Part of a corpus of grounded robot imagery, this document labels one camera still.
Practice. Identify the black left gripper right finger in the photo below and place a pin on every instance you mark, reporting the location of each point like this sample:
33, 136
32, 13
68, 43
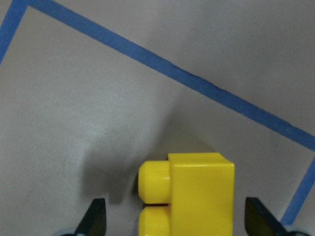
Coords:
259, 221

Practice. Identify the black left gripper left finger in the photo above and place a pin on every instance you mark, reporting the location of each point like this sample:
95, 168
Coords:
94, 221

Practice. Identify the yellow toy block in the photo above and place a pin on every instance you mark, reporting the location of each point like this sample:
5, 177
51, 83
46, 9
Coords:
188, 194

